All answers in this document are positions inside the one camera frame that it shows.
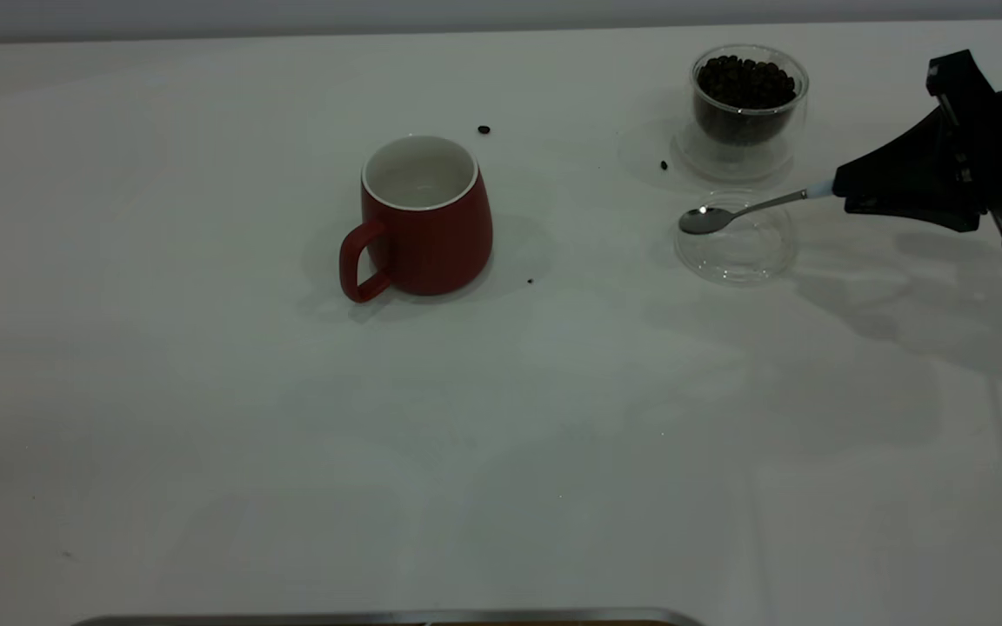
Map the metal spoon light blue handle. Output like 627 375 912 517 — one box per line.
678 180 837 236

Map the red ceramic mug white inside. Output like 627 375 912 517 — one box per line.
339 134 495 304

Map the double-walled clear glass cup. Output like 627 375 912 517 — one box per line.
673 43 811 183

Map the heap of coffee beans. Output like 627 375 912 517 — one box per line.
696 55 798 146

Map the shallow clear glass dish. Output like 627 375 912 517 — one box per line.
673 193 799 285

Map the grey metal bar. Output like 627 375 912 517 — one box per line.
70 607 706 626

